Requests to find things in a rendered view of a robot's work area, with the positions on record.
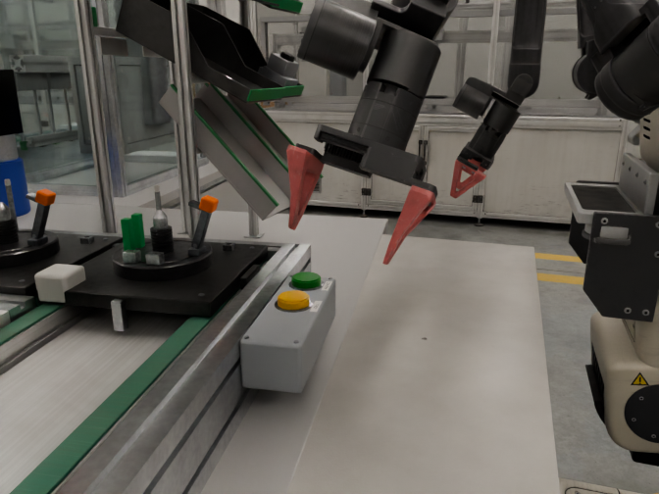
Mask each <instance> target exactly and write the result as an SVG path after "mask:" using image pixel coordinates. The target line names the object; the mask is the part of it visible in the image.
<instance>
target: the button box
mask: <svg viewBox="0 0 659 494"><path fill-rule="evenodd" d="M292 277H293V274H291V275H289V276H288V277H287V279H286V280H285V281H284V283H283V284H282V285H281V287H280V288H279V290H278V291H277V292H276V294H275V295H274V296H273V298H272V299H271V300H270V302H269V303H268V304H267V306H266V307H265V308H264V310H263V311H262V312H261V314H260V315H259V316H258V318H257V319H256V320H255V321H254V322H253V323H252V325H251V326H250V327H249V329H248V330H247V331H246V333H245V334H244V335H243V337H242V338H241V339H240V342H239V346H240V364H241V383H242V386H243V387H245V388H253V389H263V390H272V391H281V392H290V393H301V392H302V391H303V389H304V387H305V384H306V382H307V380H308V377H309V375H310V373H311V371H312V368H313V366H314V364H315V362H316V360H317V358H318V355H319V353H320V351H321V349H322V346H323V344H324V342H325V339H326V337H327V335H328V333H329V330H330V327H331V324H332V322H333V320H334V318H335V279H334V278H332V277H321V285H320V286H318V287H315V288H308V289H303V288H297V287H294V286H293V285H292V284H291V278H292ZM290 290H298V291H303V292H306V293H307V294H308V295H309V296H310V304H309V306H308V307H306V308H303V309H299V310H287V309H283V308H281V307H279V305H278V296H279V295H280V294H281V293H282V292H285V291H290Z"/></svg>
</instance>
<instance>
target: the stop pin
mask: <svg viewBox="0 0 659 494"><path fill-rule="evenodd" d="M111 308H112V316H113V324H114V330H116V331H125V330H126V329H127V328H128V324H127V308H126V300H125V299H114V300H113V301H111Z"/></svg>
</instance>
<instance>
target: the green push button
mask: <svg viewBox="0 0 659 494"><path fill-rule="evenodd" d="M291 284H292V285H293V286H294V287H297V288H303V289H308V288H315V287H318V286H320V285H321V277H320V276H319V275H318V274H317V273H314V272H299V273H296V274H295V275H294V276H293V277H292V278H291Z"/></svg>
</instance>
